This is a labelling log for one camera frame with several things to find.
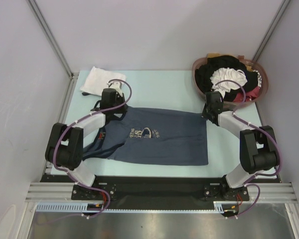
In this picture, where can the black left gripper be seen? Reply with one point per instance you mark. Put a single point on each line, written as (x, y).
(123, 109)

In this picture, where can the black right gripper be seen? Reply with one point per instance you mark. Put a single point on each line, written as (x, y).
(204, 114)

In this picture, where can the white graphic tank top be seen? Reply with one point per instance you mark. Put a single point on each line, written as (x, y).
(98, 79)

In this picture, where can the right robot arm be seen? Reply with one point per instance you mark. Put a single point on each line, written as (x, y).
(257, 145)

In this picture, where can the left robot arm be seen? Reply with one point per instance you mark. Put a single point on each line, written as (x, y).
(65, 145)

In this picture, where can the red garment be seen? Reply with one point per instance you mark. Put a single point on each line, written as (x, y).
(251, 95)

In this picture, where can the black garment pile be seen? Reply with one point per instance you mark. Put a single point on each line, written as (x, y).
(204, 72)

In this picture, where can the mustard yellow garment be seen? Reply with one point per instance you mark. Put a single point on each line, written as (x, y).
(212, 55)

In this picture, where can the black white striped garment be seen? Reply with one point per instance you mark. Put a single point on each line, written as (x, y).
(259, 77)

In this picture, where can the pink plastic laundry basket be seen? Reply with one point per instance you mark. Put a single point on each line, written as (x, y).
(251, 65)

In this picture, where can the white strappy garment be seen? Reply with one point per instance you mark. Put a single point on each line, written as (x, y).
(227, 80)

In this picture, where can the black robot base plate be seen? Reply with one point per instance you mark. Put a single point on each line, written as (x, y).
(139, 190)

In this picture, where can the white cable duct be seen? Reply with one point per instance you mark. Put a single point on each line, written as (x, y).
(178, 207)

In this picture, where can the aluminium frame rail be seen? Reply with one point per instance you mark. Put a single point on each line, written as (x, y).
(63, 112)

